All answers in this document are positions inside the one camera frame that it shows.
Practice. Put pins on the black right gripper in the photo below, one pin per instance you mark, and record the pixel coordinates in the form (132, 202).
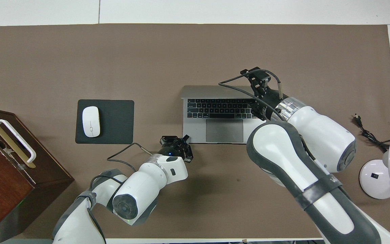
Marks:
(266, 101)

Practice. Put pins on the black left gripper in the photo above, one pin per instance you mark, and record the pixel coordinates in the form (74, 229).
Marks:
(171, 149)

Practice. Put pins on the silver laptop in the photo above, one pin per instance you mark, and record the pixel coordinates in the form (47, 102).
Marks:
(222, 130)

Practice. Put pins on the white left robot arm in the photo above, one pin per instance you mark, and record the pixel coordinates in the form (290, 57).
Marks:
(141, 189)

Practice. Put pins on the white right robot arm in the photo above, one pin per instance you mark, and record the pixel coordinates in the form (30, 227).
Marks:
(310, 159)

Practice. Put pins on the black mouse pad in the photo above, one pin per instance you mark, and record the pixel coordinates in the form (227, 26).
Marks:
(117, 122)

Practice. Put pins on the brown table mat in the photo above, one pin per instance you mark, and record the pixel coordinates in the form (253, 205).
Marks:
(195, 54)

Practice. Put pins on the white computer mouse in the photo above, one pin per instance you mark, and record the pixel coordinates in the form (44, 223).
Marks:
(91, 122)

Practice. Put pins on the white desk lamp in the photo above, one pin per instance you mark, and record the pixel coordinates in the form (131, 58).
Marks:
(377, 179)

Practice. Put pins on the dark wooden box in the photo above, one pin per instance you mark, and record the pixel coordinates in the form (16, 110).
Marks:
(8, 183)

